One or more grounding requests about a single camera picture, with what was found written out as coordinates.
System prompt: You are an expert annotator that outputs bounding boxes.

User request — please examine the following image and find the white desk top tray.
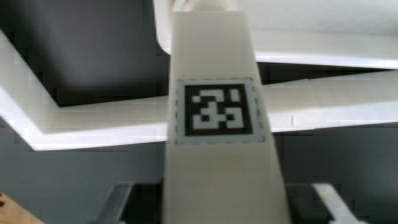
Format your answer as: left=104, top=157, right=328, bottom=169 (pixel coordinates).
left=152, top=0, right=398, bottom=70

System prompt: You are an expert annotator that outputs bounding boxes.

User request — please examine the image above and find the white front fence bar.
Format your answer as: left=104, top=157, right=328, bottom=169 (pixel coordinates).
left=28, top=70, right=398, bottom=151

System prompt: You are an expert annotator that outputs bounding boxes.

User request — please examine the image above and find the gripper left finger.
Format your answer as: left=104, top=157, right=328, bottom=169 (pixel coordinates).
left=90, top=183, right=132, bottom=224

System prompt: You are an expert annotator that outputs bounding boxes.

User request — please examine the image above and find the white desk leg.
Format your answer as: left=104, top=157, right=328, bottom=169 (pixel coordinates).
left=0, top=30, right=61, bottom=151
left=163, top=0, right=291, bottom=224

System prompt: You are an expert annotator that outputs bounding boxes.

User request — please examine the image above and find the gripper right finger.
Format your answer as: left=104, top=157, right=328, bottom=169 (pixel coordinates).
left=312, top=183, right=367, bottom=224

